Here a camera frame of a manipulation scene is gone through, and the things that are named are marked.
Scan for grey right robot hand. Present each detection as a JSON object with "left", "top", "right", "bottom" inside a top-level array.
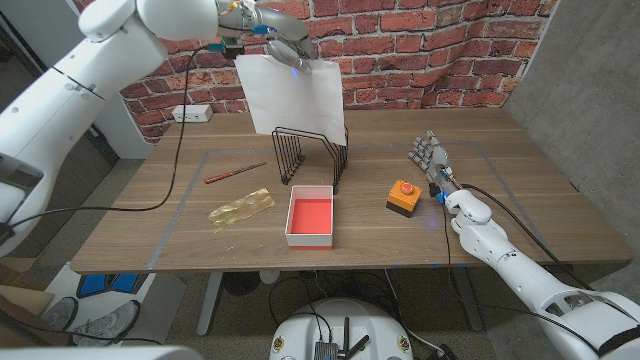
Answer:
[{"left": 408, "top": 130, "right": 462, "bottom": 196}]

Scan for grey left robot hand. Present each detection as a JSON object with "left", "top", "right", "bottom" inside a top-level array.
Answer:
[{"left": 217, "top": 0, "right": 316, "bottom": 76}]

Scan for white paper file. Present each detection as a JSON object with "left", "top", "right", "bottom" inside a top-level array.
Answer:
[{"left": 234, "top": 53, "right": 349, "bottom": 147}]

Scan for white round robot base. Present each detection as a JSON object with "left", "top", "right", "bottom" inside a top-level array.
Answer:
[{"left": 268, "top": 298, "right": 415, "bottom": 360}]

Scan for orange emergency stop button box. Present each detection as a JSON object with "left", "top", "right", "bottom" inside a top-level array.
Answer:
[{"left": 385, "top": 179, "right": 423, "bottom": 218}]

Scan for white box red inside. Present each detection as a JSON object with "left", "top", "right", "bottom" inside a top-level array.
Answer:
[{"left": 284, "top": 184, "right": 335, "bottom": 251}]

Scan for red-brown pen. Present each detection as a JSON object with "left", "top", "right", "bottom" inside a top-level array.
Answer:
[{"left": 203, "top": 161, "right": 268, "bottom": 185}]

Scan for gold plastic wrap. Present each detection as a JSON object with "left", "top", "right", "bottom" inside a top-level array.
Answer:
[{"left": 207, "top": 187, "right": 276, "bottom": 234}]

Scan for tan cardboard box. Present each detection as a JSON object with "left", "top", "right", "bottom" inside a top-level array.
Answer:
[{"left": 0, "top": 284, "right": 55, "bottom": 319}]

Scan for printed red brick backdrop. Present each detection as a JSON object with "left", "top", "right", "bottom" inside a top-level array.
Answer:
[{"left": 72, "top": 0, "right": 559, "bottom": 145}]

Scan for white power strip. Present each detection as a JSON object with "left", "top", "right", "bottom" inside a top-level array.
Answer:
[{"left": 172, "top": 104, "right": 214, "bottom": 124}]

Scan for grey table leg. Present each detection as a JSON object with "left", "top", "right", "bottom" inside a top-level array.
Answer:
[{"left": 452, "top": 266, "right": 485, "bottom": 333}]

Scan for black floor plug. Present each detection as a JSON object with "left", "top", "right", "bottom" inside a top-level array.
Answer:
[{"left": 424, "top": 343, "right": 459, "bottom": 360}]

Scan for black router with antennas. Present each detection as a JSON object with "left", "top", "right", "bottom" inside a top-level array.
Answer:
[{"left": 313, "top": 316, "right": 371, "bottom": 360}]

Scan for dark round floor object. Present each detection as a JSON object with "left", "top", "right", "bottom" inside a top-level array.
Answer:
[{"left": 222, "top": 272, "right": 261, "bottom": 297}]

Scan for white table leg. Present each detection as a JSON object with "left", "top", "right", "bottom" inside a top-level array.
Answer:
[{"left": 196, "top": 271, "right": 225, "bottom": 337}]

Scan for white floor mat blue shapes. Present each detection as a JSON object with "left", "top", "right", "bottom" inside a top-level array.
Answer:
[{"left": 44, "top": 262, "right": 187, "bottom": 347}]

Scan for grey sneaker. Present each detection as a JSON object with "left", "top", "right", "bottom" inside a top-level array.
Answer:
[
  {"left": 37, "top": 296, "right": 80, "bottom": 334},
  {"left": 67, "top": 299, "right": 142, "bottom": 347}
]

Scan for brown trouser leg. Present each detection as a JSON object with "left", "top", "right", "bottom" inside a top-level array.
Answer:
[{"left": 0, "top": 299, "right": 71, "bottom": 349}]

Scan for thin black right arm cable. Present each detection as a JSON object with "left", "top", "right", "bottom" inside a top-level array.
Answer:
[{"left": 437, "top": 199, "right": 601, "bottom": 356}]

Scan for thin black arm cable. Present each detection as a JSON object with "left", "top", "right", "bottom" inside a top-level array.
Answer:
[
  {"left": 437, "top": 199, "right": 601, "bottom": 356},
  {"left": 0, "top": 43, "right": 231, "bottom": 241}
]

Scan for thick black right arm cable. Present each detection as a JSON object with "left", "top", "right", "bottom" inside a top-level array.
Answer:
[{"left": 459, "top": 182, "right": 594, "bottom": 291}]

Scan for black wire file holder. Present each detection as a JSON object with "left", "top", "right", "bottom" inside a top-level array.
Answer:
[{"left": 271, "top": 126, "right": 350, "bottom": 195}]

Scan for white floor cable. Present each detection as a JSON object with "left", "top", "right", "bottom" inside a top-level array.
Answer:
[{"left": 383, "top": 268, "right": 444, "bottom": 355}]

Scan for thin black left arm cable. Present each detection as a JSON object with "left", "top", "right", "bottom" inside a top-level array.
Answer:
[{"left": 0, "top": 43, "right": 231, "bottom": 241}]

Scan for black floor cable loop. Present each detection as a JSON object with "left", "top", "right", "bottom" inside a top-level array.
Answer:
[{"left": 267, "top": 274, "right": 335, "bottom": 331}]

